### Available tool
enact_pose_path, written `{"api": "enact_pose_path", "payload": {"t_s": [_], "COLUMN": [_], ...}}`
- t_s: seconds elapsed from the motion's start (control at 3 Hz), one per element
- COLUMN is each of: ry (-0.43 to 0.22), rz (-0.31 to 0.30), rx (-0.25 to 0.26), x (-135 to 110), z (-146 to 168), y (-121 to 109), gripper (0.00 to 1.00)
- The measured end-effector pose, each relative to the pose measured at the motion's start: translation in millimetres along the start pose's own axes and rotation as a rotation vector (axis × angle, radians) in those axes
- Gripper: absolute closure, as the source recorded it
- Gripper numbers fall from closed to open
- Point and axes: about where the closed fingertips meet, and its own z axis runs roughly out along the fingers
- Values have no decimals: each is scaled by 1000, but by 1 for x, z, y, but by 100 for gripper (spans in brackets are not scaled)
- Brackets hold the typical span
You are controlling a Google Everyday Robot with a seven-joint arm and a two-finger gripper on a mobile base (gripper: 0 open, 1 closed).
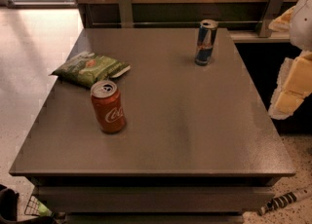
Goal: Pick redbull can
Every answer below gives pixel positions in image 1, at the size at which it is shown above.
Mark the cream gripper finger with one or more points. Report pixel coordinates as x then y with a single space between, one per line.
294 84
283 22

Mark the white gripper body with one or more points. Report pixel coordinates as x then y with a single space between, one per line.
302 26

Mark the blue silver redbull can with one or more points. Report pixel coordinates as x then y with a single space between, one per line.
205 41

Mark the red coca-cola can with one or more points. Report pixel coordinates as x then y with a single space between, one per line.
106 100

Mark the grey cabinet with drawers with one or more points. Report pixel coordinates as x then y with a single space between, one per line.
198 146

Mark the striped black white stick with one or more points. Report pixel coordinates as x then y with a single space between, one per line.
286 199

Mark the green chip bag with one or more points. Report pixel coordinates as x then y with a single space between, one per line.
87 68

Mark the black bag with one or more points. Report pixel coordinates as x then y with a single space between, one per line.
9 209

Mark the right metal bracket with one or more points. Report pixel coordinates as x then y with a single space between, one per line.
271 11

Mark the metal bracket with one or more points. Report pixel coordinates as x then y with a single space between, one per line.
271 11
126 13

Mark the left metal bracket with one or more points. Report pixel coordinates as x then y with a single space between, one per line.
126 13

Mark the horizontal metal rail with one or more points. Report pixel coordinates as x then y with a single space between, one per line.
167 23

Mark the wire basket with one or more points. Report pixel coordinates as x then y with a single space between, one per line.
35 208

